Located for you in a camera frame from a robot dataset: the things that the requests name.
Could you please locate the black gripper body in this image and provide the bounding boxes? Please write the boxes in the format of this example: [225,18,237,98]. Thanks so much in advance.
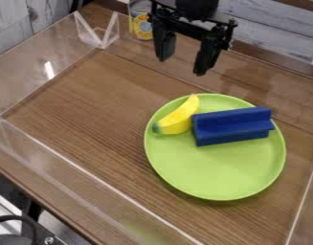
[150,0,238,50]

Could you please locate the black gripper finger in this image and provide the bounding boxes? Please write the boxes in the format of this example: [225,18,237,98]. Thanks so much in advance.
[192,37,221,77]
[152,20,176,61]

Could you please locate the yellow toy banana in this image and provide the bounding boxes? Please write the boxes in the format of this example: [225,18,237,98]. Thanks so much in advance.
[152,95,199,135]

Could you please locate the blue foam block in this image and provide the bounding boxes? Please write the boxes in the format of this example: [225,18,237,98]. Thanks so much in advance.
[191,107,274,146]

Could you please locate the green round plate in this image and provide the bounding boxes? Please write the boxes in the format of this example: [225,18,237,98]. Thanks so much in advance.
[143,94,286,201]

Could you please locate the yellow labelled tin can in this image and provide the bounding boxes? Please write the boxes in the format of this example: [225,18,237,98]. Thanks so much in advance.
[128,0,152,41]

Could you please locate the black cable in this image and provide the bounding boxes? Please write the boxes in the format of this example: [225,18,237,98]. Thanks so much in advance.
[0,214,38,245]

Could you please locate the black metal bracket with bolt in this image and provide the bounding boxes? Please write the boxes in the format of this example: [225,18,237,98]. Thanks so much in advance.
[36,224,67,245]

